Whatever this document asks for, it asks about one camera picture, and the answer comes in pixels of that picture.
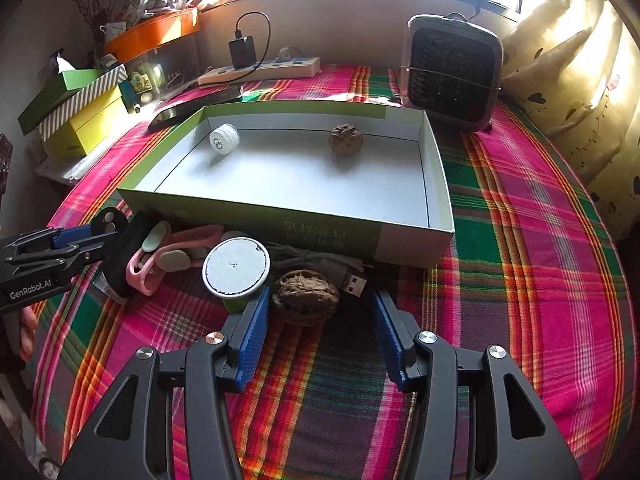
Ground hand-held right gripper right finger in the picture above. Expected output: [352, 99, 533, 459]
[372, 289, 583, 480]

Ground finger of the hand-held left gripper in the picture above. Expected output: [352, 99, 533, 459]
[0, 224, 108, 257]
[5, 232, 122, 275]

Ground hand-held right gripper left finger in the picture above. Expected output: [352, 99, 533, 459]
[57, 287, 273, 480]

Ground black round disc with holes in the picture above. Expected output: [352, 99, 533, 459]
[91, 206, 132, 236]

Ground black flashlight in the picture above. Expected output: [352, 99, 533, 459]
[95, 210, 160, 298]

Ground brown walnut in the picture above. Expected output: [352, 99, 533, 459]
[328, 124, 364, 157]
[271, 269, 342, 328]

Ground grey usb cable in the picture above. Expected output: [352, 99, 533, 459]
[265, 242, 370, 297]

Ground green spool with white top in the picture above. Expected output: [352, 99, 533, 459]
[201, 236, 272, 315]

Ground green and white cardboard box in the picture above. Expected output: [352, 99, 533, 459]
[116, 99, 456, 270]

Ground person's left hand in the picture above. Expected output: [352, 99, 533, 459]
[19, 306, 39, 362]

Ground white plastic sheet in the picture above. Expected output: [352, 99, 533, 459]
[37, 140, 126, 183]

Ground yellow box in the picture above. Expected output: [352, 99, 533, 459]
[42, 85, 126, 161]

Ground plaid blanket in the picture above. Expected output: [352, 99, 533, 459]
[25, 62, 633, 480]

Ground striped box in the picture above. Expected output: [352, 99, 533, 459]
[39, 66, 128, 141]

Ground small teal box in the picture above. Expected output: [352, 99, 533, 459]
[119, 80, 141, 113]

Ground black smartphone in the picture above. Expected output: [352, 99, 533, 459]
[147, 85, 244, 133]

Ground white bottle cap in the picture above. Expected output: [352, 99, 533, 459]
[208, 123, 240, 157]

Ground dark box with stickers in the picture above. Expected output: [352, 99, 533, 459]
[122, 45, 201, 103]

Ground orange tray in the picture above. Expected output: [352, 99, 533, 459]
[102, 10, 202, 63]

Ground dried red branches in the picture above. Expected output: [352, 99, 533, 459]
[60, 0, 108, 46]

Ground white power strip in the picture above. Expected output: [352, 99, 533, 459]
[197, 56, 322, 87]

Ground grey space heater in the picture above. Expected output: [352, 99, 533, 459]
[398, 12, 506, 133]

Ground yellow heart print pillow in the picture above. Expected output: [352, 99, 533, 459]
[500, 0, 640, 241]

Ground black charger with cable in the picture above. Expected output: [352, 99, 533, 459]
[228, 11, 273, 70]

